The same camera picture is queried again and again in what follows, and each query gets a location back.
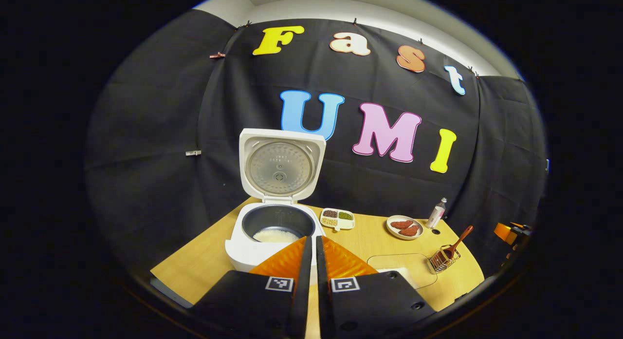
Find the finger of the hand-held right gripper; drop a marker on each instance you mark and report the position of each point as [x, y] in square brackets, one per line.
[505, 233]

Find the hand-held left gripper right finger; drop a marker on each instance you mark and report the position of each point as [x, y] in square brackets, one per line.
[322, 280]

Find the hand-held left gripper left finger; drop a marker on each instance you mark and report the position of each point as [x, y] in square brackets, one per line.
[304, 280]

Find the brown wooden spoon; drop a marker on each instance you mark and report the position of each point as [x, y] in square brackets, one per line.
[455, 244]

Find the white rice heap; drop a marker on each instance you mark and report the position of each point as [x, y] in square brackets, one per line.
[401, 275]
[275, 235]

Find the white rice cooker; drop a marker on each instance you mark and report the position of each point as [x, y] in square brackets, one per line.
[282, 168]

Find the white divided dish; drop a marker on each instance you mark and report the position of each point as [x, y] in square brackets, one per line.
[337, 228]

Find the beige beans heap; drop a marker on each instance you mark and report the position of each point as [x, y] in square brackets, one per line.
[329, 222]

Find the dark beans heap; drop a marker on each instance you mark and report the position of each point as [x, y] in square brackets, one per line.
[330, 213]

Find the green beans heap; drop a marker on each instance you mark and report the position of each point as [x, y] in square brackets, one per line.
[345, 216]

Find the small pink-label bottle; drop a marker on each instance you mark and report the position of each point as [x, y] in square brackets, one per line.
[435, 215]

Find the white round plate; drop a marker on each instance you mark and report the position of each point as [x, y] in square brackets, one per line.
[392, 232]

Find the red-brown meat piece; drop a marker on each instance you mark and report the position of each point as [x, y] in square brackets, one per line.
[401, 224]
[410, 231]

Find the pale grey board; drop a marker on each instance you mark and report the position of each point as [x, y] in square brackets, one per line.
[168, 292]

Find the red cloth clip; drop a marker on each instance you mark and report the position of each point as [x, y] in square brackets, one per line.
[217, 55]

